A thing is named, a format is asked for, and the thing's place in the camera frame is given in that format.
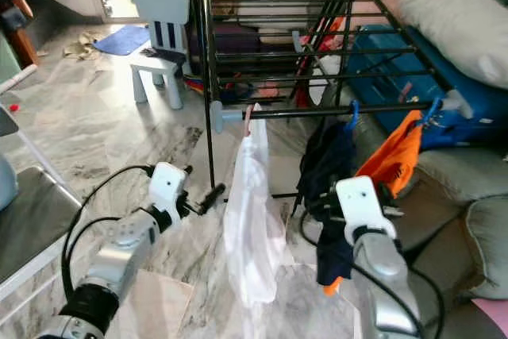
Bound brown wooden post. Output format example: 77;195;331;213
0;0;40;70

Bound blue plastic hanger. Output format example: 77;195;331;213
417;98;445;129
345;101;362;132

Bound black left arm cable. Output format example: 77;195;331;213
62;164;156;300

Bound blue floor mat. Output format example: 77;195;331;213
95;25;152;57

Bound navy blue garment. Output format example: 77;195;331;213
295;121;360;288

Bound blue suitcase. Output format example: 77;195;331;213
345;24;508;149

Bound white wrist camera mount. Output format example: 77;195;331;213
335;175;399;246
148;161;190;225

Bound orange garment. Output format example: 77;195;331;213
356;109;423;197

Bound beige pillow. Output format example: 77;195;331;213
398;0;508;90

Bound crumpled brown paper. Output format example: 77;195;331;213
63;32;100;62

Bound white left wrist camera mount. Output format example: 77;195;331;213
148;161;190;225

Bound small white child chair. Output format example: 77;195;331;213
129;0;190;111

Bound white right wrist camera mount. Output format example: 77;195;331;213
335;175;399;246

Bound pink hanger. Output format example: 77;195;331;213
243;103;256;137

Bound grey sofa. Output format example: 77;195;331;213
353;109;508;339

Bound folding chair with blue cover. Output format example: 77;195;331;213
0;105;84;324

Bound white garment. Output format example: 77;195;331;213
222;113;291;308

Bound black metal drying rack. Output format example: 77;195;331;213
181;0;481;201

